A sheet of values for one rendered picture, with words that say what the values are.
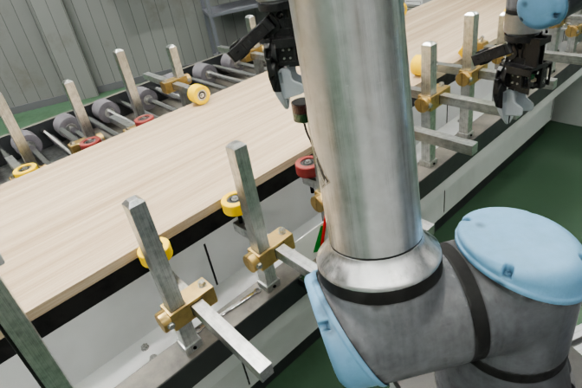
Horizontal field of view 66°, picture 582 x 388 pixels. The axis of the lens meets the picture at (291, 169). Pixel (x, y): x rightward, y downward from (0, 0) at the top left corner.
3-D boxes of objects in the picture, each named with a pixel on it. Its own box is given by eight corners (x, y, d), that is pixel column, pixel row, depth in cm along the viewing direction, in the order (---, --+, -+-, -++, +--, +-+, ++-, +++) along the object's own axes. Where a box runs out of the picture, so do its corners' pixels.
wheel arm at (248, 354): (275, 374, 87) (272, 360, 85) (262, 386, 85) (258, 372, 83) (168, 273, 117) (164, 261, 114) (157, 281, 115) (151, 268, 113)
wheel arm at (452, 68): (556, 87, 145) (558, 76, 143) (552, 90, 143) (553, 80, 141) (423, 66, 179) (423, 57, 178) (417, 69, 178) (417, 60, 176)
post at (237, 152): (281, 295, 122) (246, 140, 98) (271, 302, 120) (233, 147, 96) (273, 289, 125) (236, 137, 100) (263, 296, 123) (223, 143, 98)
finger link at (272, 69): (279, 94, 86) (271, 49, 81) (271, 94, 86) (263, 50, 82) (285, 85, 90) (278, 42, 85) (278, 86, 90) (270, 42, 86)
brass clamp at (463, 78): (488, 75, 164) (489, 61, 162) (469, 87, 157) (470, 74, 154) (472, 73, 168) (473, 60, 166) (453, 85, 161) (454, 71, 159)
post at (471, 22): (471, 138, 173) (479, 10, 149) (466, 141, 171) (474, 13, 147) (462, 136, 175) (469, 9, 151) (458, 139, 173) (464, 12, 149)
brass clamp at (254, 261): (297, 248, 119) (294, 234, 116) (257, 277, 112) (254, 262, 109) (281, 239, 123) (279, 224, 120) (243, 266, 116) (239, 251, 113)
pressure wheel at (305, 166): (331, 190, 138) (326, 158, 132) (312, 203, 133) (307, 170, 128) (313, 182, 143) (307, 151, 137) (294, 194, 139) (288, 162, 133)
